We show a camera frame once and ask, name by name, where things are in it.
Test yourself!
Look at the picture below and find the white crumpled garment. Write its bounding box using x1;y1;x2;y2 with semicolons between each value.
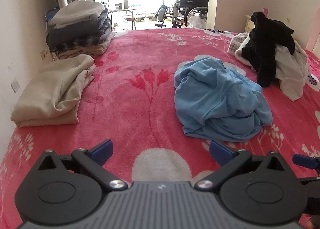
227;32;311;102

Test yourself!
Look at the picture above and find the stack of folded clothes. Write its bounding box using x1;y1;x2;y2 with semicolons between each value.
46;0;115;59

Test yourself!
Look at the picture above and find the light blue t-shirt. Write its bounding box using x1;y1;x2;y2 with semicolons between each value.
174;57;273;143

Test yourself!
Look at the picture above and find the wheelchair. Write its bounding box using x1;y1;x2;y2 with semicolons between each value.
170;0;209;28

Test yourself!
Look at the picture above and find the folded beige garment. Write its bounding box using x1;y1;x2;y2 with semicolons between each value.
10;54;95;128

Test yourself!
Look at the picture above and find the black garment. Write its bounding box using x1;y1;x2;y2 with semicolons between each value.
241;12;295;88

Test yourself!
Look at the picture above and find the small folding table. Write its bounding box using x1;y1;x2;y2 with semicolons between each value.
107;6;136;30

